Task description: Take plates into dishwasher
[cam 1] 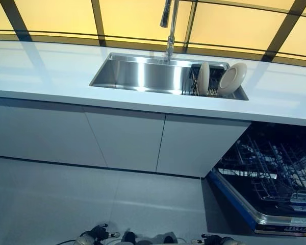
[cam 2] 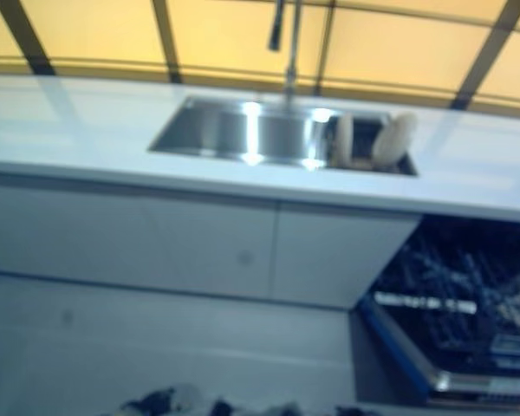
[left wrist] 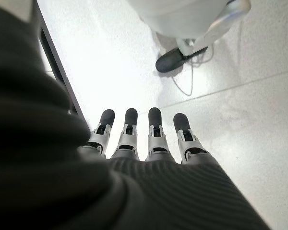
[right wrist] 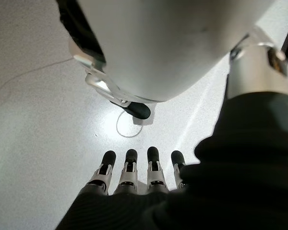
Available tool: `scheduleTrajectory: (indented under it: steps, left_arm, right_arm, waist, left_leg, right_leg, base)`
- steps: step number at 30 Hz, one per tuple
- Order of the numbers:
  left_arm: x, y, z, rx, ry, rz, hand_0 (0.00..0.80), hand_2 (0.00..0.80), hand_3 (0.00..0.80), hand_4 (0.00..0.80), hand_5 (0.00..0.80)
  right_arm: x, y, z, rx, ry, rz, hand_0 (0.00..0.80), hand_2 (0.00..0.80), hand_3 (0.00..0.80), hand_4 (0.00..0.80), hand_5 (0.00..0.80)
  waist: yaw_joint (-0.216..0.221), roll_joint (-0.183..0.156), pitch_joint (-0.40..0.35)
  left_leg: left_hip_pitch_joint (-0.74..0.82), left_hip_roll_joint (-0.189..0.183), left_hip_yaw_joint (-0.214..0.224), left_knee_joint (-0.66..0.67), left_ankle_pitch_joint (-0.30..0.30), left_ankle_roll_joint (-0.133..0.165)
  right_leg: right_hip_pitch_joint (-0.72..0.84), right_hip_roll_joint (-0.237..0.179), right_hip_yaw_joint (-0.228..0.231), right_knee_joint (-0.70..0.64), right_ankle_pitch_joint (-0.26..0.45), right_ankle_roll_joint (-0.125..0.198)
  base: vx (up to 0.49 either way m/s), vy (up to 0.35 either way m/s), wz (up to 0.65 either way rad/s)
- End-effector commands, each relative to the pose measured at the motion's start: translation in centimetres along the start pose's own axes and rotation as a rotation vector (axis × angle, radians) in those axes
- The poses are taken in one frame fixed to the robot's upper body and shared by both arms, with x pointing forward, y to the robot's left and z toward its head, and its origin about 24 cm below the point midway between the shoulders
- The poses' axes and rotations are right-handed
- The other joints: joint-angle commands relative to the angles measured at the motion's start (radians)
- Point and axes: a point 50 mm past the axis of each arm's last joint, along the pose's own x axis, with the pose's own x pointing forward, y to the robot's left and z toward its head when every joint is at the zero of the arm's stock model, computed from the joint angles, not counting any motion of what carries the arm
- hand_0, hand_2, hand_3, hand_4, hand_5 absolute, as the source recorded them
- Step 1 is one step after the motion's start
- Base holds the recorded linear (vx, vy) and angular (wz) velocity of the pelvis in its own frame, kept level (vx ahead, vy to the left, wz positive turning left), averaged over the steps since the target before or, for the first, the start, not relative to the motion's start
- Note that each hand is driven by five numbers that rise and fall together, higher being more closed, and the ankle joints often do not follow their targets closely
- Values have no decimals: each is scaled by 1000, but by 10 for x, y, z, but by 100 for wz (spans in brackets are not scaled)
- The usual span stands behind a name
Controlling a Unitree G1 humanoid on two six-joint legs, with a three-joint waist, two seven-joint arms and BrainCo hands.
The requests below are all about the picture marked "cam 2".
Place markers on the white cabinet door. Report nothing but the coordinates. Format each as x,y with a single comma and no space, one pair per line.
329,255
134,238

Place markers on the cream round plate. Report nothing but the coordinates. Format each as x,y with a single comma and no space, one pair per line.
392,138
344,138

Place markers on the chrome kitchen faucet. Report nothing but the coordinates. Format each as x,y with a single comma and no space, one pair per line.
291,65

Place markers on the stainless steel sink basin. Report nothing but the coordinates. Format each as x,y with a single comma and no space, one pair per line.
199,130

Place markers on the black steel roll-up drying rack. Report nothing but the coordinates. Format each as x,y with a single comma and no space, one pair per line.
362,130

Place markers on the dark framed yellow window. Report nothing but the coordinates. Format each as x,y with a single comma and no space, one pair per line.
112,30

